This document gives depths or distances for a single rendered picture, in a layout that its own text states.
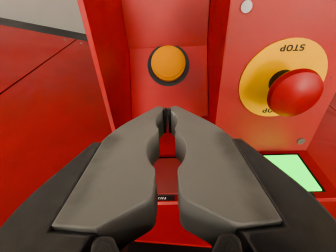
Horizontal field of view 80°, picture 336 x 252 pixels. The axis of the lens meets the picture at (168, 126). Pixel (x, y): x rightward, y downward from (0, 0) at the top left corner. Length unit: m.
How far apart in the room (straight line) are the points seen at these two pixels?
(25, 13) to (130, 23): 0.90
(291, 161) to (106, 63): 0.20
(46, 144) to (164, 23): 0.28
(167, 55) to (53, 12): 0.86
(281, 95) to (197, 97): 0.10
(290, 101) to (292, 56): 0.04
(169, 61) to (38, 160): 0.26
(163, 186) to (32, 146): 0.27
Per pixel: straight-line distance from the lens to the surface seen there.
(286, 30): 0.19
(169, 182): 0.20
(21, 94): 0.55
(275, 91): 0.17
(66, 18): 1.05
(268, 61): 0.19
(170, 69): 0.23
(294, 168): 0.24
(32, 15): 1.11
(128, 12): 0.24
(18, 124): 0.46
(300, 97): 0.18
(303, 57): 0.20
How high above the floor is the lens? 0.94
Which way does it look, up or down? 53 degrees down
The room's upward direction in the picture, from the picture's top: 180 degrees counter-clockwise
